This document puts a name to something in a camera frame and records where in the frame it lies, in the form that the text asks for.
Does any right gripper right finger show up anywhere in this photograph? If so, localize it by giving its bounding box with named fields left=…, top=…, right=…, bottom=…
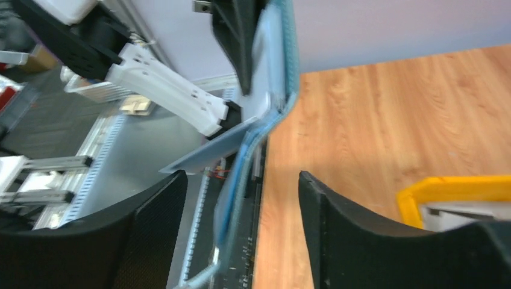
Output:
left=298, top=171, right=510, bottom=288

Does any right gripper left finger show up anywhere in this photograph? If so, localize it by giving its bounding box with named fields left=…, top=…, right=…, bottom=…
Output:
left=1, top=170, right=188, bottom=288

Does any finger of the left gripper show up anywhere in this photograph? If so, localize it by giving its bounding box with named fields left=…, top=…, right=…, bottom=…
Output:
left=211, top=0, right=267, bottom=95

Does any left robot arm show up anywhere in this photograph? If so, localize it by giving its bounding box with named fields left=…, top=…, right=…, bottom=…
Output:
left=11, top=1, right=266, bottom=139

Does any white grey cards stack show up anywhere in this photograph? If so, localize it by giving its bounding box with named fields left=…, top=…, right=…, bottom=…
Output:
left=419, top=201, right=510, bottom=232

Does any left yellow bin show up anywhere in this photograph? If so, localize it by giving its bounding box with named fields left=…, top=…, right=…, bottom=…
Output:
left=397, top=175, right=510, bottom=229

